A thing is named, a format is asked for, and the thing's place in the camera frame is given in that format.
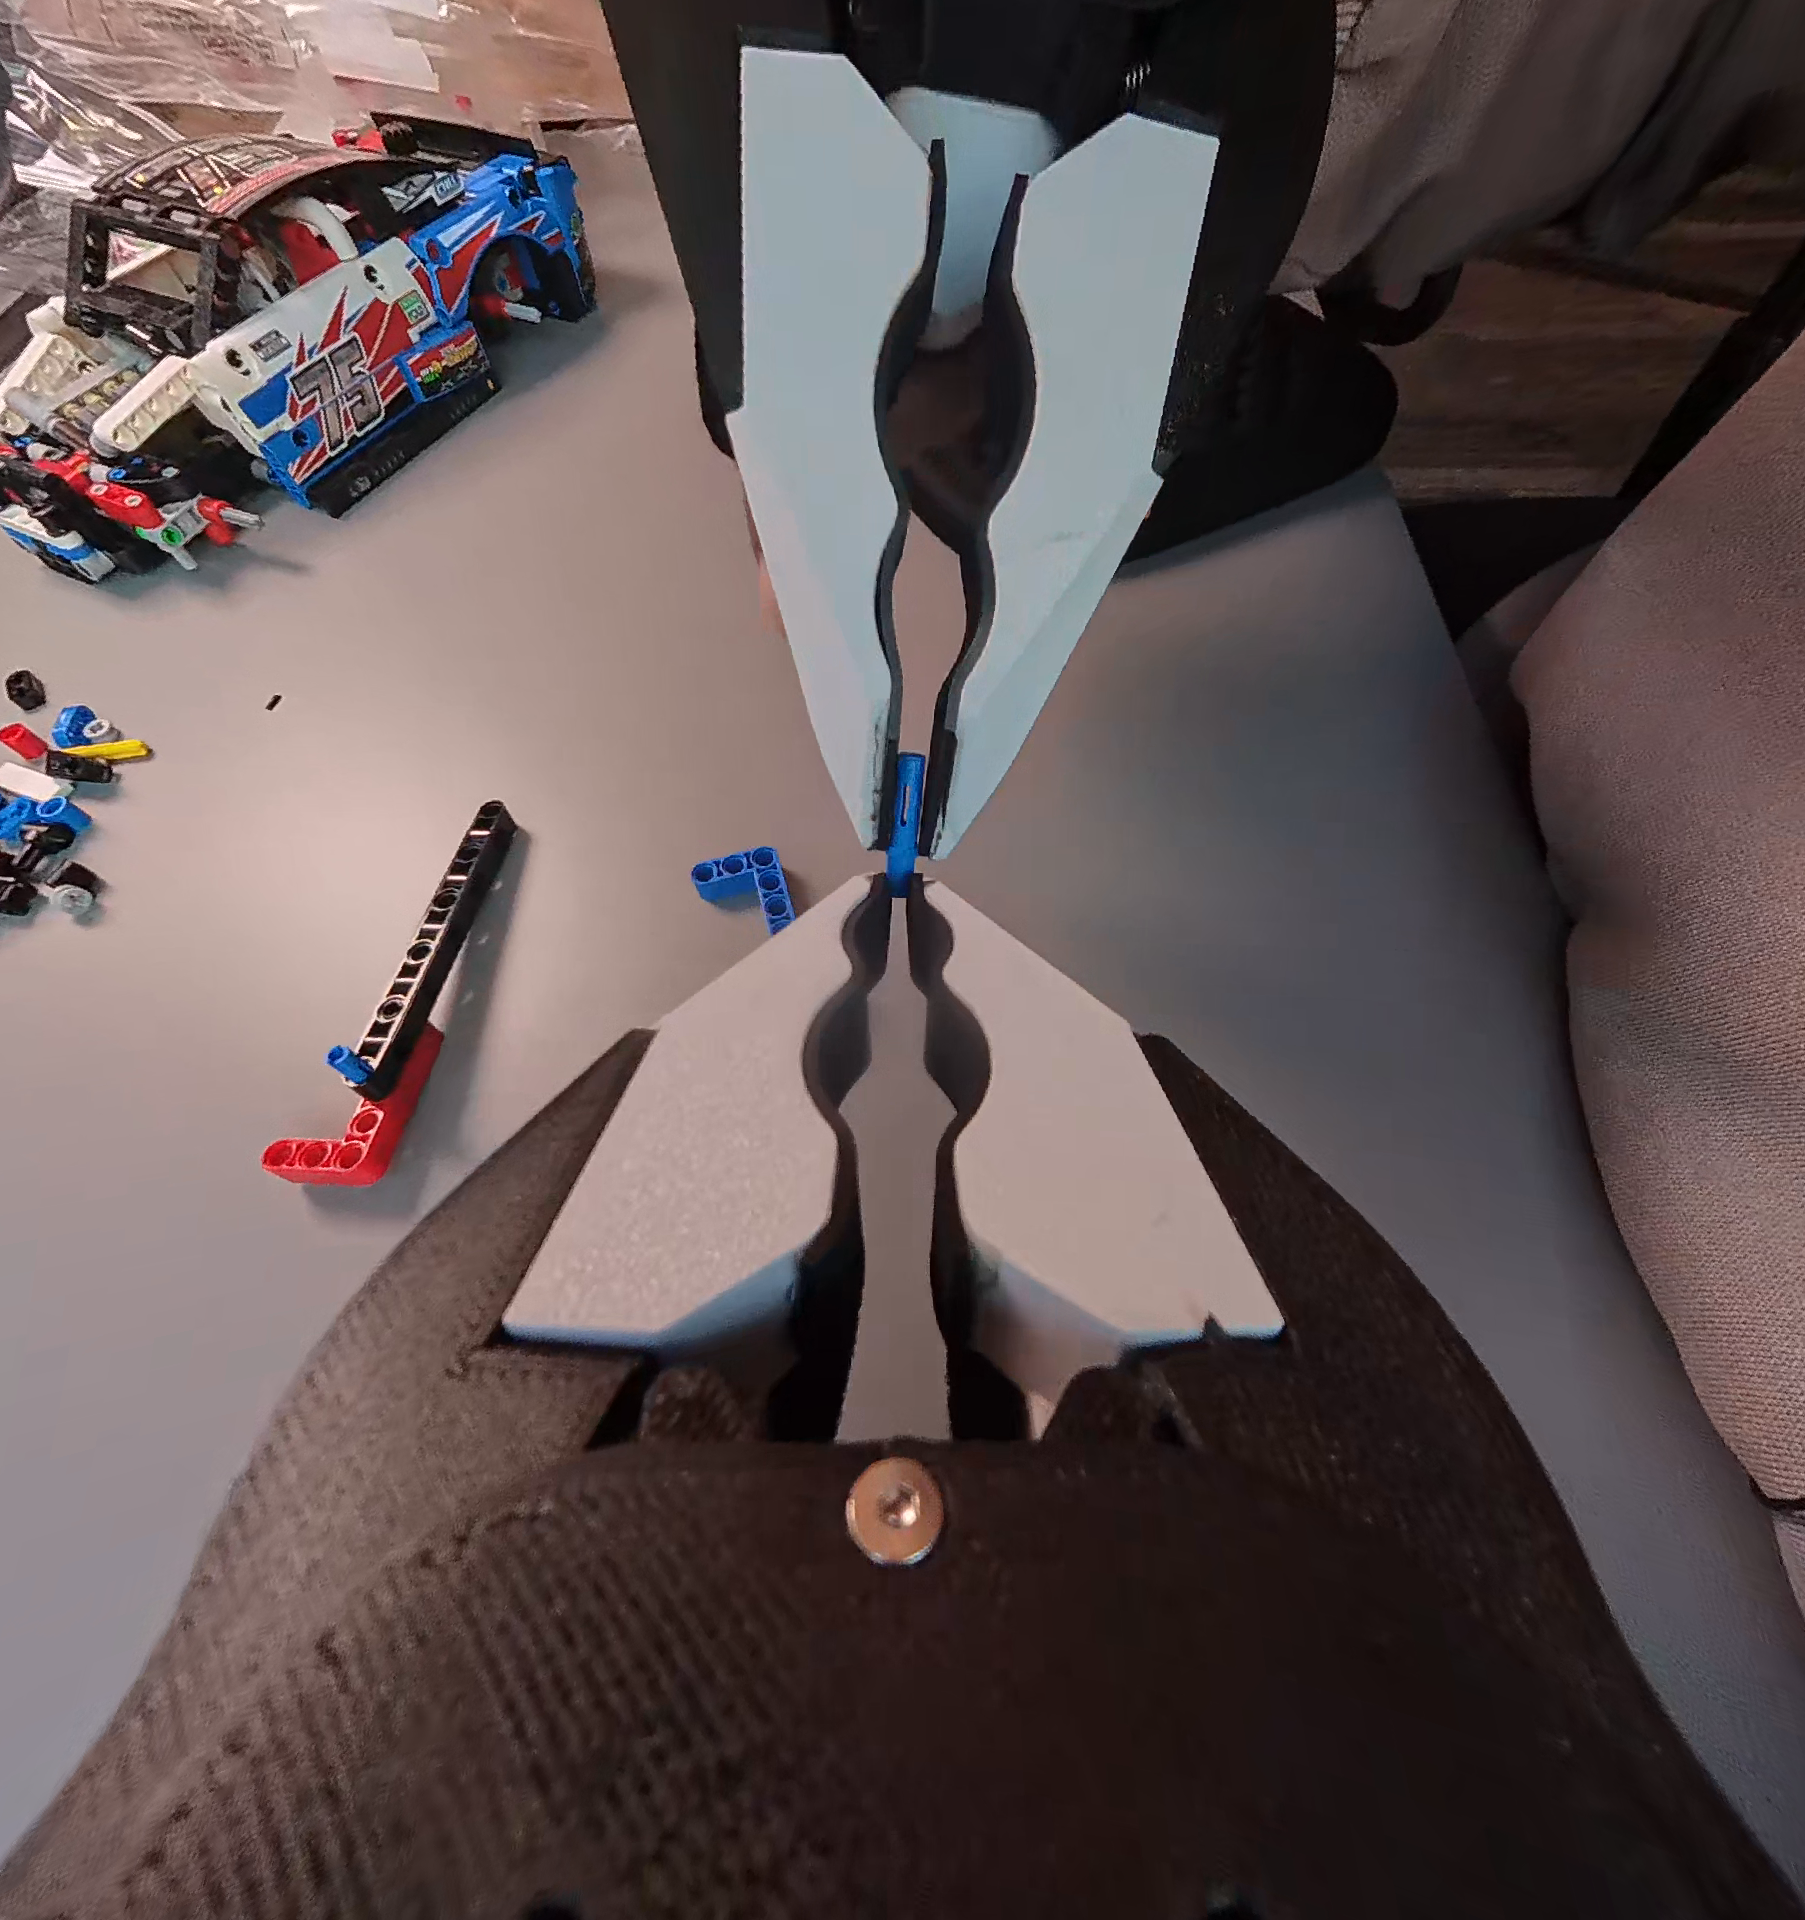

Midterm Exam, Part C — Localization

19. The clear plastic bag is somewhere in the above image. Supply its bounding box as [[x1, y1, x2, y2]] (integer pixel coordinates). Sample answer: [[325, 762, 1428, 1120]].
[[0, 0, 649, 285]]

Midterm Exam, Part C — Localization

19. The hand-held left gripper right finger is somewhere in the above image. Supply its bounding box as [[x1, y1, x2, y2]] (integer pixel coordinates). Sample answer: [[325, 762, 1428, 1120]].
[[900, 872, 1286, 1399]]

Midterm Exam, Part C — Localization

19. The pile of mixed lego pieces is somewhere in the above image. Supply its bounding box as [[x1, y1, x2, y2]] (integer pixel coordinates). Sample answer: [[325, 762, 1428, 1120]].
[[0, 701, 155, 963]]

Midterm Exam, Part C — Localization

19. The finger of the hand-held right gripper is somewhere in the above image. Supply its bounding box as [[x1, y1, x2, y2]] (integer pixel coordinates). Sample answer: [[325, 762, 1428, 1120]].
[[724, 45, 940, 857], [925, 112, 1226, 863]]

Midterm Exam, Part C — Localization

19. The blue white lego race car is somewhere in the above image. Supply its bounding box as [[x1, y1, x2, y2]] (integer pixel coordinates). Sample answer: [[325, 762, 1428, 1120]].
[[0, 129, 600, 582]]

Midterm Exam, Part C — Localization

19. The person's beige clothing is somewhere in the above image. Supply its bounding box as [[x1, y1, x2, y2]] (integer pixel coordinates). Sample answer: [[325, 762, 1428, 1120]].
[[1510, 276, 1805, 1651]]

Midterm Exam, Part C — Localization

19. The person's right forearm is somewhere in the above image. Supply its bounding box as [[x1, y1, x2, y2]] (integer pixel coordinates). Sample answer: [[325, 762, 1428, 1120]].
[[1268, 0, 1805, 300]]

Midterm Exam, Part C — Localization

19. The person's right hand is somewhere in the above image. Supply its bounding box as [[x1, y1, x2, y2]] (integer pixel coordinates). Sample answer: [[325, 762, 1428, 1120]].
[[882, 343, 1043, 528]]

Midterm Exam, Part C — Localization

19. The black and red lego assembly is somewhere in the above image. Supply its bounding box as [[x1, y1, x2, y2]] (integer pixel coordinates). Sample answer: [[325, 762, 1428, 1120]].
[[258, 799, 522, 1190]]

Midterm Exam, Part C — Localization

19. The blue lego pin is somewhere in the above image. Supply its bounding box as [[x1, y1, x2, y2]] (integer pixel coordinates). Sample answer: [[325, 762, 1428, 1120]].
[[882, 750, 936, 902]]

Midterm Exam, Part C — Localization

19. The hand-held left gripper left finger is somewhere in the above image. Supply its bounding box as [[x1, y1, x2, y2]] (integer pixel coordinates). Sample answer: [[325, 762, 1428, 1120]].
[[500, 872, 894, 1399]]

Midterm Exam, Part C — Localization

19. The blue angled lego beam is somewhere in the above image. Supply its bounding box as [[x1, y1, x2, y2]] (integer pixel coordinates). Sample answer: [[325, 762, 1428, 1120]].
[[692, 846, 803, 936]]

